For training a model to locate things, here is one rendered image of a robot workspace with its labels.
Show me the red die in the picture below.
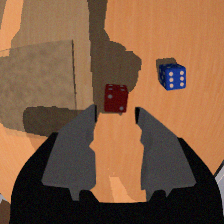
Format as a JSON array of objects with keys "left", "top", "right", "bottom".
[{"left": 104, "top": 84, "right": 128, "bottom": 113}]

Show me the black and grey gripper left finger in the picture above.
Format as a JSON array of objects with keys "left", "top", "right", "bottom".
[{"left": 9, "top": 104, "right": 97, "bottom": 224}]

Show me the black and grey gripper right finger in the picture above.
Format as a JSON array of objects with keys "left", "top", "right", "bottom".
[{"left": 135, "top": 106, "right": 224, "bottom": 224}]

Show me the dark blue die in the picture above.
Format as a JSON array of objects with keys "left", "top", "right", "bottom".
[{"left": 159, "top": 63, "right": 186, "bottom": 91}]

